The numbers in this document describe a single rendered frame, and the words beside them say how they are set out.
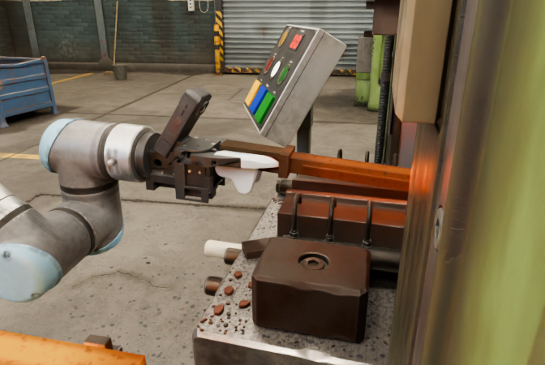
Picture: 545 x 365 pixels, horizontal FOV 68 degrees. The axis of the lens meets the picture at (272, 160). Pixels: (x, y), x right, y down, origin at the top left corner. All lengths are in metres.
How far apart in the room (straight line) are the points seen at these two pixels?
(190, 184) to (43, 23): 10.11
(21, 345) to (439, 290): 0.31
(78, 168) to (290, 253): 0.37
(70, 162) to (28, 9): 10.17
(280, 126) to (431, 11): 0.80
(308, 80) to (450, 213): 0.82
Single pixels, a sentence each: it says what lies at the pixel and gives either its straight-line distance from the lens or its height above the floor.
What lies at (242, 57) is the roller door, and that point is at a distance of 8.78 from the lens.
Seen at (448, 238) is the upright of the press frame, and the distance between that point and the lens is 0.17.
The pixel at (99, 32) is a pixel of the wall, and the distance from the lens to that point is 9.92.
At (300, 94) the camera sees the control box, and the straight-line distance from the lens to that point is 0.97.
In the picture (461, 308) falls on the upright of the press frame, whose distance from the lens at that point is 0.18.
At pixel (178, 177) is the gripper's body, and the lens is 0.61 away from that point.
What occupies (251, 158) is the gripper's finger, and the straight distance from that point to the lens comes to 0.56.
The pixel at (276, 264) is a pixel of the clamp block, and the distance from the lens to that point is 0.45.
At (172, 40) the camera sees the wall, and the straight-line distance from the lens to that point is 9.25.
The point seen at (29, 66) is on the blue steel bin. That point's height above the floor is 0.63.
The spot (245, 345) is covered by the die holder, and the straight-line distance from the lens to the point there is 0.46.
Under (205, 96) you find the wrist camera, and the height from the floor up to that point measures 1.12.
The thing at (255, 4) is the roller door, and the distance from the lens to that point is 8.69.
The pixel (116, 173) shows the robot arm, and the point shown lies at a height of 1.01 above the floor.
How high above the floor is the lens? 1.23
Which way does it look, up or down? 20 degrees down
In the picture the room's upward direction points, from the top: straight up
